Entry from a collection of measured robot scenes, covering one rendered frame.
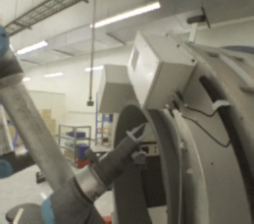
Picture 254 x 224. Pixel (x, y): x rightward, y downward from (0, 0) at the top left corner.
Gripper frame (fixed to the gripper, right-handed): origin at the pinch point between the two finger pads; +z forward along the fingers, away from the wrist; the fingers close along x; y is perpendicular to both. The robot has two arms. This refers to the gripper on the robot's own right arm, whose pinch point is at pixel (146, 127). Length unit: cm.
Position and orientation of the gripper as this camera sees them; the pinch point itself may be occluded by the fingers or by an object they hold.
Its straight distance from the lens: 56.9
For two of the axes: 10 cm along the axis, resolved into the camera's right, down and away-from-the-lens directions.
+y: 5.6, 4.3, -7.0
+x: -2.9, -6.9, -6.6
